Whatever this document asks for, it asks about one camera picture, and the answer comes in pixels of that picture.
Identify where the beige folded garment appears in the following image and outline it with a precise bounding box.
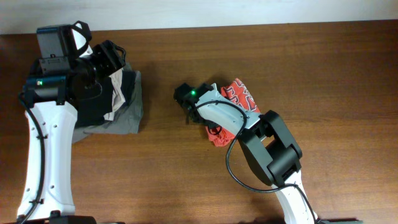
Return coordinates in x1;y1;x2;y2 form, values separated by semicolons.
104;69;126;121

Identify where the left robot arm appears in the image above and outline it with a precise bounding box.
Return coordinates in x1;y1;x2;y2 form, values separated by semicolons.
16;21;126;224

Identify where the red printed t-shirt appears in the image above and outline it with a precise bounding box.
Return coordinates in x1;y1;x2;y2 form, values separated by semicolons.
206;78;260;147

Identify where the black folded garment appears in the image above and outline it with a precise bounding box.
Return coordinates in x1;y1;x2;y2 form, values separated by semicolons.
75;70;136;128

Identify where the grey folded garment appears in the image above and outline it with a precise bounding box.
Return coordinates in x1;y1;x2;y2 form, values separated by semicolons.
72;63;144;143

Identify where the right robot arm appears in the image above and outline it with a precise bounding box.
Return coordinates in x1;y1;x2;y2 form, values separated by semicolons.
174;83;319;223

